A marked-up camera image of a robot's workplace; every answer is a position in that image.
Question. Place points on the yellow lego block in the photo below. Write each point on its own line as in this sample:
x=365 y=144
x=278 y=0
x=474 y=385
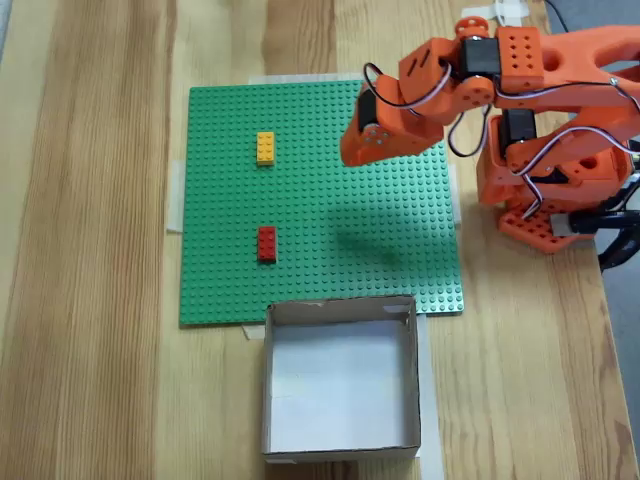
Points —
x=266 y=149

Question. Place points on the white masking tape strip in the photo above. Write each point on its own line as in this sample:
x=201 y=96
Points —
x=480 y=11
x=175 y=200
x=252 y=332
x=453 y=195
x=300 y=80

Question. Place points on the green lego baseplate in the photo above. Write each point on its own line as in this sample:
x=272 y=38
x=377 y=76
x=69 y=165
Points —
x=310 y=225

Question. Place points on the red lego block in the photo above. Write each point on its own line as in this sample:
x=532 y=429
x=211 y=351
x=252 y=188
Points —
x=267 y=245

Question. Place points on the black table clamp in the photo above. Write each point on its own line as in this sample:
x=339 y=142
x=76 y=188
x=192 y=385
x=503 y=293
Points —
x=615 y=220

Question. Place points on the open cardboard box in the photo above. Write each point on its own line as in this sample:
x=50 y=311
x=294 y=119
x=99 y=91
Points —
x=340 y=380

